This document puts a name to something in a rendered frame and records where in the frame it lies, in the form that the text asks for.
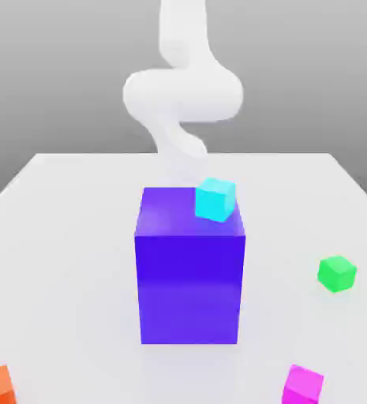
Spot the small green cube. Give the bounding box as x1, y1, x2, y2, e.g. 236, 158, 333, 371
316, 254, 358, 294

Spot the small magenta cube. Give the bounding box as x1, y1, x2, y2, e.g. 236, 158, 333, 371
281, 363, 325, 404

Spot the small cyan cube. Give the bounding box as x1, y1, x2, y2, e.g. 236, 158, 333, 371
194, 177, 237, 224

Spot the large purple box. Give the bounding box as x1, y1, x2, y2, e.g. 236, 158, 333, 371
133, 186, 246, 346

